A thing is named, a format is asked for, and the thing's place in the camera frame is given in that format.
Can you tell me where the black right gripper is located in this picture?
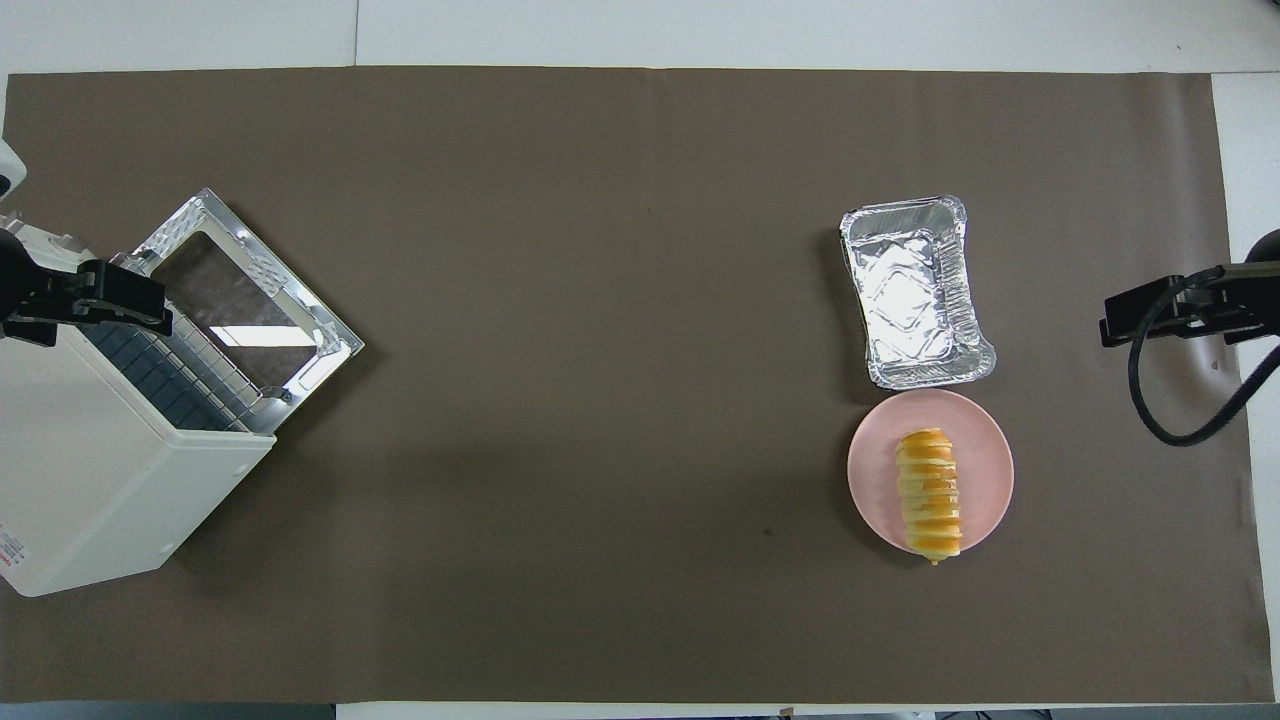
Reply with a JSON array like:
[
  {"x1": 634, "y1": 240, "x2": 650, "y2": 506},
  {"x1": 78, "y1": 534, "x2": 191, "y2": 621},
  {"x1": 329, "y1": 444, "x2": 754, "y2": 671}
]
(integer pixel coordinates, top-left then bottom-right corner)
[{"x1": 1100, "y1": 262, "x2": 1280, "y2": 348}]

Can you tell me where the brown table mat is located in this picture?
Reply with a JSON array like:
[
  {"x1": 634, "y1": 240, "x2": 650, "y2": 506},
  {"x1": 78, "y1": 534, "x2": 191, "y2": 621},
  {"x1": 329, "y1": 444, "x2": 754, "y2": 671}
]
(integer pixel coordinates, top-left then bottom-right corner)
[{"x1": 0, "y1": 65, "x2": 1276, "y2": 706}]

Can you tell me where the aluminium foil tray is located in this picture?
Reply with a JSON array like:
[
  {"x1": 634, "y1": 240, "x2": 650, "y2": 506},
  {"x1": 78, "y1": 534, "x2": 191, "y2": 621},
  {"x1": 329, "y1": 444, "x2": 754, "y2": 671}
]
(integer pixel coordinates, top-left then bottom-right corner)
[{"x1": 838, "y1": 194, "x2": 998, "y2": 390}]

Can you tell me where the white toaster oven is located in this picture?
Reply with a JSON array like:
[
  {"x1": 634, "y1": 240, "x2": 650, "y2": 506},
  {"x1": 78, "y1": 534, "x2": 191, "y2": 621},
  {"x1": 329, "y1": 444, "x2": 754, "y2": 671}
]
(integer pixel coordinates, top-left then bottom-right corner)
[{"x1": 0, "y1": 262, "x2": 279, "y2": 599}]

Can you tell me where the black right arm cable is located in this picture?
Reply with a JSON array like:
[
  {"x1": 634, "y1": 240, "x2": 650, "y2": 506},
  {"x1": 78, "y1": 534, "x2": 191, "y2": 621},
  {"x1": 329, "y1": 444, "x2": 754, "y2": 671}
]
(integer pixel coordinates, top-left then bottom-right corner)
[{"x1": 1128, "y1": 266, "x2": 1280, "y2": 448}]

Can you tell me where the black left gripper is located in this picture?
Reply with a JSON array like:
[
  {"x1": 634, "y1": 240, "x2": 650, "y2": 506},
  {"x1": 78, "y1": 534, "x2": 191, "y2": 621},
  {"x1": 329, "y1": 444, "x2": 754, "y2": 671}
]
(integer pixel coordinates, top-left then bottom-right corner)
[{"x1": 0, "y1": 258, "x2": 173, "y2": 348}]

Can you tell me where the glass oven door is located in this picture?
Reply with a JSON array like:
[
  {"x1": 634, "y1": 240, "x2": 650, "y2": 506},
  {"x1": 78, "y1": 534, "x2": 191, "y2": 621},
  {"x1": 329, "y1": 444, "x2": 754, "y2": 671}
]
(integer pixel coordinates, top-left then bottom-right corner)
[{"x1": 130, "y1": 188, "x2": 366, "y2": 433}]

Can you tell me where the sliced yellow bread loaf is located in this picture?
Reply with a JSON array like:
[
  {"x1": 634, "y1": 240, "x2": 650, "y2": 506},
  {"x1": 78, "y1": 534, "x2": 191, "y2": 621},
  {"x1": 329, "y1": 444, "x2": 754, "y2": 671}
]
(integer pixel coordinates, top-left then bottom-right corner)
[{"x1": 894, "y1": 428, "x2": 964, "y2": 567}]

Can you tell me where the pink plate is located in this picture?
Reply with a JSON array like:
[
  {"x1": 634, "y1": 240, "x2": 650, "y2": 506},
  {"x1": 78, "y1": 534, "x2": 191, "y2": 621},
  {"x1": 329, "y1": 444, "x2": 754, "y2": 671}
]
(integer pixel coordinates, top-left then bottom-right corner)
[{"x1": 846, "y1": 388, "x2": 1015, "y2": 554}]

